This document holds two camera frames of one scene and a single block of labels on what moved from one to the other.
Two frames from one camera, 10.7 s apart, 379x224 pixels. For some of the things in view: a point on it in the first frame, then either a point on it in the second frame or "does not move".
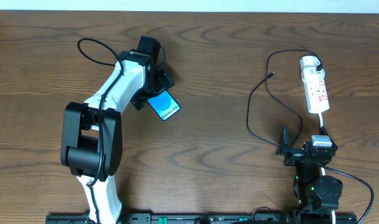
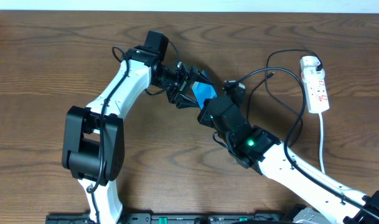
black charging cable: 247,111 does not move
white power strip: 317,96 does not move
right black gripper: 298,154 → 208,111
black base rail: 177,218 does not move
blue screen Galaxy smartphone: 165,105 → 203,91
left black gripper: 152,94 → 179,88
